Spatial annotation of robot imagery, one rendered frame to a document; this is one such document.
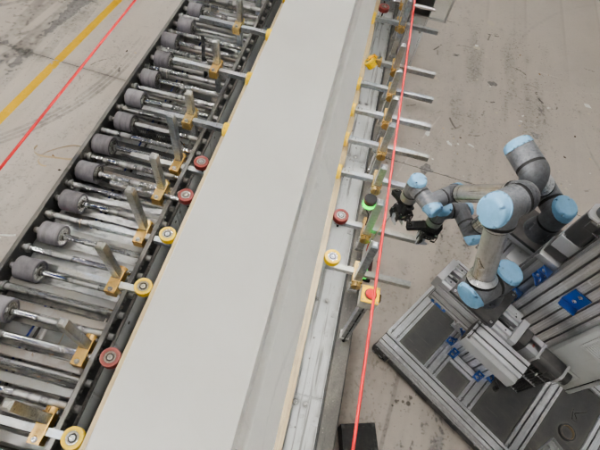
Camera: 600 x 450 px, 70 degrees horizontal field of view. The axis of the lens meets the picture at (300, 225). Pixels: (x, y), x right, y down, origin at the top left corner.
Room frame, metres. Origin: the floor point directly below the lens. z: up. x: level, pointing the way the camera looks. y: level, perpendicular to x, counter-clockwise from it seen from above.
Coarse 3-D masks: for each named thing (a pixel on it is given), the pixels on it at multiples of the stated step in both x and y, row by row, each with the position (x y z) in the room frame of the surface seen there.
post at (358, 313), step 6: (354, 312) 0.70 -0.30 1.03; (360, 312) 0.68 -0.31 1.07; (354, 318) 0.68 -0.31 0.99; (360, 318) 0.68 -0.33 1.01; (348, 324) 0.69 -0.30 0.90; (354, 324) 0.68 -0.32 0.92; (342, 330) 0.71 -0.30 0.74; (348, 330) 0.68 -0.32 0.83; (342, 336) 0.68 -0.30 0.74; (348, 336) 0.68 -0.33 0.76
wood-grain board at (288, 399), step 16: (368, 48) 2.70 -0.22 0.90; (240, 96) 1.97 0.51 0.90; (352, 128) 1.90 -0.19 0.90; (336, 192) 1.40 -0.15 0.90; (176, 240) 0.92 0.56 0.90; (320, 256) 0.99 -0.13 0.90; (160, 272) 0.75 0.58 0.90; (320, 272) 0.91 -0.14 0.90; (304, 320) 0.67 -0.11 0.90; (304, 336) 0.59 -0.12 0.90; (128, 352) 0.38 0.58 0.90; (112, 384) 0.25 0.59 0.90; (288, 384) 0.39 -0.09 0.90; (288, 400) 0.33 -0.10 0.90; (96, 416) 0.13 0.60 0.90; (288, 416) 0.27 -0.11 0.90; (80, 448) 0.02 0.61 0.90
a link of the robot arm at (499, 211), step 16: (496, 192) 0.96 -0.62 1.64; (512, 192) 0.96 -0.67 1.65; (528, 192) 0.98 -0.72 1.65; (480, 208) 0.93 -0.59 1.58; (496, 208) 0.90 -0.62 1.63; (512, 208) 0.90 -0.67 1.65; (528, 208) 0.93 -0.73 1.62; (496, 224) 0.87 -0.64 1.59; (512, 224) 0.89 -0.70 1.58; (480, 240) 0.90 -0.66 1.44; (496, 240) 0.87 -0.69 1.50; (480, 256) 0.86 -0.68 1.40; (496, 256) 0.85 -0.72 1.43; (480, 272) 0.83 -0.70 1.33; (464, 288) 0.80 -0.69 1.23; (480, 288) 0.79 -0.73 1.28; (496, 288) 0.82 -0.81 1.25; (480, 304) 0.75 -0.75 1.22
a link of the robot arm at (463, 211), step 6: (456, 204) 1.27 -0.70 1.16; (462, 204) 1.27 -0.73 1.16; (468, 204) 1.28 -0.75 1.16; (456, 210) 1.24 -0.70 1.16; (462, 210) 1.24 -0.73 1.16; (468, 210) 1.25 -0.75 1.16; (456, 216) 1.22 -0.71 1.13; (462, 216) 1.21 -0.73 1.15; (468, 216) 1.21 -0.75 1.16; (456, 222) 1.21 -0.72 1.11
